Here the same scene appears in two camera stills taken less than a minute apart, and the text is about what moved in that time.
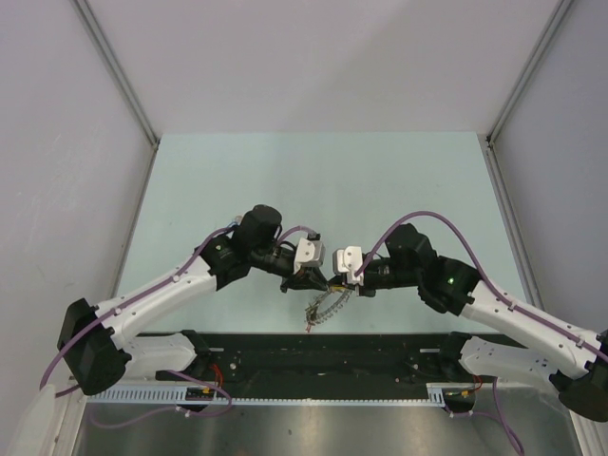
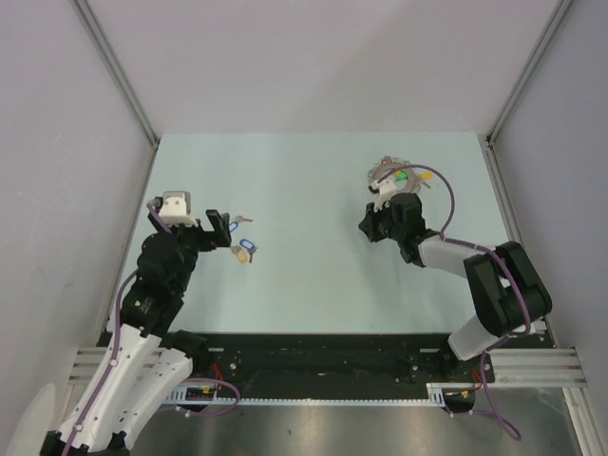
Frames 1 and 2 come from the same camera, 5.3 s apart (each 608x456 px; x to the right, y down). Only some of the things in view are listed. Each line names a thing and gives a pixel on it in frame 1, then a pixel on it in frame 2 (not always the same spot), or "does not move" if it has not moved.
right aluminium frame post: [546, 36] does not move
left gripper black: [311, 278] to [218, 224]
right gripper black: [340, 281] to [369, 224]
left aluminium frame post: [89, 19] does not move
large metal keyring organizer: [312, 315] to [400, 172]
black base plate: [317, 360] does not move
